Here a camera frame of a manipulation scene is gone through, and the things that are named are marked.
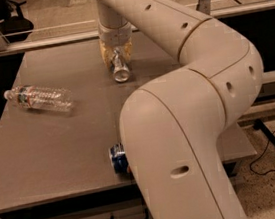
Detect horizontal metal rail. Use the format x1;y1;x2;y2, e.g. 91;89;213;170
0;0;275;57

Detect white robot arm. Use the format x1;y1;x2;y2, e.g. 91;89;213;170
97;0;263;219

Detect clear plastic water bottle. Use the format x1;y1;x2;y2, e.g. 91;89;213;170
3;85;73;113

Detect crushed blue pepsi can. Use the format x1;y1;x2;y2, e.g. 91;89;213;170
109;142;130;174

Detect silver redbull can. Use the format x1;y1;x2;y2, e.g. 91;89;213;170
111;49;131;83

